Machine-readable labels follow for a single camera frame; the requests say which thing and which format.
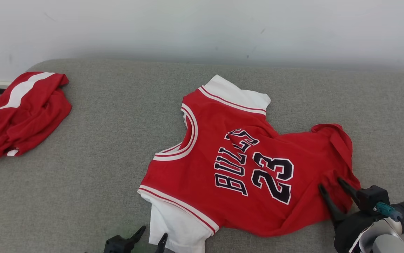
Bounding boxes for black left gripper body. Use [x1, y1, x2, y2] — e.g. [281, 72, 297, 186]
[103, 234, 135, 253]

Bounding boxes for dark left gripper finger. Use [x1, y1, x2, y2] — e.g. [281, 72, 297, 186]
[128, 225, 146, 244]
[155, 233, 168, 253]

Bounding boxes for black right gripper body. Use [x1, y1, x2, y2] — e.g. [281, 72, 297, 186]
[333, 212, 382, 253]

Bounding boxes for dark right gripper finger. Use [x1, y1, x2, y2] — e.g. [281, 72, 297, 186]
[318, 183, 347, 226]
[337, 177, 361, 208]

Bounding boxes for red Bulls 23 jersey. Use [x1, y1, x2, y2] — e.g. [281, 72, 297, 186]
[137, 74, 362, 253]

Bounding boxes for red shorts with white stripe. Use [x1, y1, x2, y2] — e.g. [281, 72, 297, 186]
[0, 71, 73, 160]

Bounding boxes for teal right camera connector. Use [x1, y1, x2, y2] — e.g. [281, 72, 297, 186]
[375, 202, 403, 220]

